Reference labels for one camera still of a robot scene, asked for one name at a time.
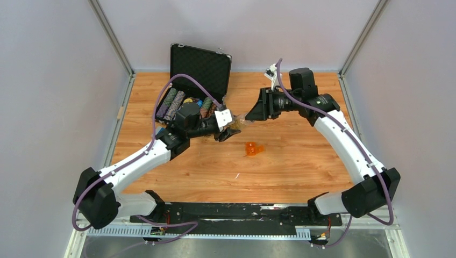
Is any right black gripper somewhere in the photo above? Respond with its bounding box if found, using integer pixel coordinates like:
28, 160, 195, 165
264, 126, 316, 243
245, 87, 300, 121

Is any clear pill bottle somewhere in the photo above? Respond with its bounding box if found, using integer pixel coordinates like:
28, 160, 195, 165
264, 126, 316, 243
229, 113, 253, 131

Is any orange pill organizer box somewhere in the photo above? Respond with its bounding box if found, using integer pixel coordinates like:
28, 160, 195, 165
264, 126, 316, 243
245, 142, 265, 156

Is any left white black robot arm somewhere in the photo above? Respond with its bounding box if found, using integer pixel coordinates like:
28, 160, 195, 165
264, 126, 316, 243
72, 103, 238, 231

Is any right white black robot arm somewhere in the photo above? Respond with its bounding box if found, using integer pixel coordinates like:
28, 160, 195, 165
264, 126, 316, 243
246, 64, 401, 225

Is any black poker chip case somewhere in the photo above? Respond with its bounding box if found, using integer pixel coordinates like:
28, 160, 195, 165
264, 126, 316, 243
155, 43, 232, 124

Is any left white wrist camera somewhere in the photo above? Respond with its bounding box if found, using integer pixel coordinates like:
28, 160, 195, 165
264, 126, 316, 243
214, 109, 234, 131

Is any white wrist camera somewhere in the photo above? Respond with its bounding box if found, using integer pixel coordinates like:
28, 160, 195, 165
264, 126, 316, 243
214, 109, 234, 131
264, 63, 282, 91

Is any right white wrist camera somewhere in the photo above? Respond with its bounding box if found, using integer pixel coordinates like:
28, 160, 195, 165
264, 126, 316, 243
264, 63, 282, 91

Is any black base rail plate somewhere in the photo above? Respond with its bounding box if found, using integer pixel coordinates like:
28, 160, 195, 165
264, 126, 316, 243
130, 202, 343, 239

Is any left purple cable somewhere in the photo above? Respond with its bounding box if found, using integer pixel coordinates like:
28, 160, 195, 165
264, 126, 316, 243
72, 74, 225, 245

